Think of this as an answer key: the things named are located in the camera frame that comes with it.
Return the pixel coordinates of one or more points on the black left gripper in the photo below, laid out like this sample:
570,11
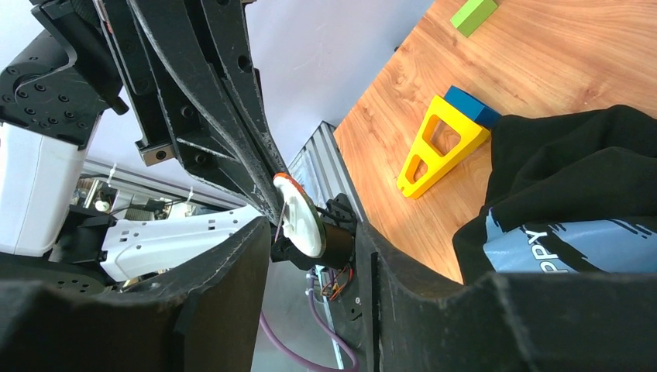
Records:
185,68

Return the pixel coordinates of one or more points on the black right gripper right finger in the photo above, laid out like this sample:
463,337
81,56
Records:
418,320

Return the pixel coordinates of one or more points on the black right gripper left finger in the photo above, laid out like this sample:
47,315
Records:
200,316

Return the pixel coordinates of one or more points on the black printed t-shirt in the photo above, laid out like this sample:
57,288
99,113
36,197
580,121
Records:
567,194

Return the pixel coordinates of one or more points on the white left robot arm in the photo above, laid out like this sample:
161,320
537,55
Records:
49,115

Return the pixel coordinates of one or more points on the blue toy block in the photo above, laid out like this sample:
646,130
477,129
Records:
472,107

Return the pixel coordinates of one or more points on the green toy block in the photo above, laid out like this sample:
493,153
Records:
472,15

